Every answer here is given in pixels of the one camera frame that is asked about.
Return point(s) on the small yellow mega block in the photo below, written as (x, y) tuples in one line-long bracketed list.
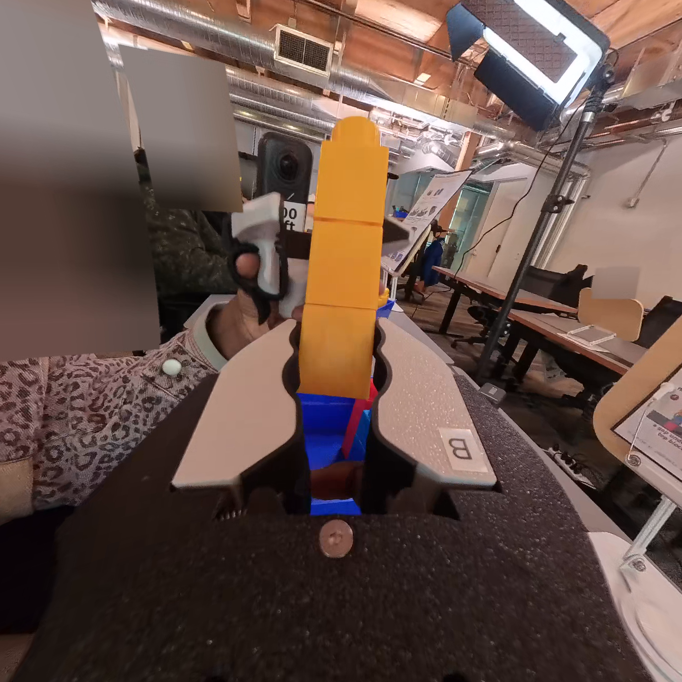
[(383, 298)]

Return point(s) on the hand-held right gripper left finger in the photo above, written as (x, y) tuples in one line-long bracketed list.
[(240, 415)]

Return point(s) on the wooden framed instruction board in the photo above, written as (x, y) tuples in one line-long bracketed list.
[(650, 410)]

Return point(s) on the small grey box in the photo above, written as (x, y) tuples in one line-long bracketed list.
[(493, 393)]

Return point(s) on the silver air duct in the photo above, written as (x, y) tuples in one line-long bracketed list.
[(277, 85)]

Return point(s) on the person's left hand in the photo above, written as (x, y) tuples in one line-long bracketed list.
[(237, 325)]

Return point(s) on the white board stand base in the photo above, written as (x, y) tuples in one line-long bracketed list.
[(639, 596)]

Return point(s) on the white ceiling vent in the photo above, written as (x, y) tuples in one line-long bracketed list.
[(302, 47)]

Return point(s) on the light blue mega block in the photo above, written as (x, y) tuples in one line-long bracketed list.
[(365, 434)]

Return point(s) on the small instruction board stand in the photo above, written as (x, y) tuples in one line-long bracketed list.
[(434, 208)]

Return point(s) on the wooden top desk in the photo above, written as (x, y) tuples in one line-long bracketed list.
[(586, 341), (501, 290)]

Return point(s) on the red mega block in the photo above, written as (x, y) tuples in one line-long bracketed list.
[(358, 421)]

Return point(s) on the rounded wooden sign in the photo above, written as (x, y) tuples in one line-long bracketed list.
[(610, 317)]

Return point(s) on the black office chair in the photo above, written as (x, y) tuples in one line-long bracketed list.
[(559, 285)]

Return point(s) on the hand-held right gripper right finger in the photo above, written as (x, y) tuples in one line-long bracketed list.
[(426, 410)]

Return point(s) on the white power strip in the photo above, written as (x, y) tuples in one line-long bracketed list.
[(567, 466)]

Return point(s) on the studio light panel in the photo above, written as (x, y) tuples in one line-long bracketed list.
[(533, 48)]

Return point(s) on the clear acrylic stand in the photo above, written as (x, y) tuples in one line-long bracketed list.
[(589, 338)]

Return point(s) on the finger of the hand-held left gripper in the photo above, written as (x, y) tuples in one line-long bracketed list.
[(397, 235)]

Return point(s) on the person's right hand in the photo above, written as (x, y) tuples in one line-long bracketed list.
[(335, 478)]

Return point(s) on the person's left forearm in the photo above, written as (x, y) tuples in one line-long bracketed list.
[(80, 405)]

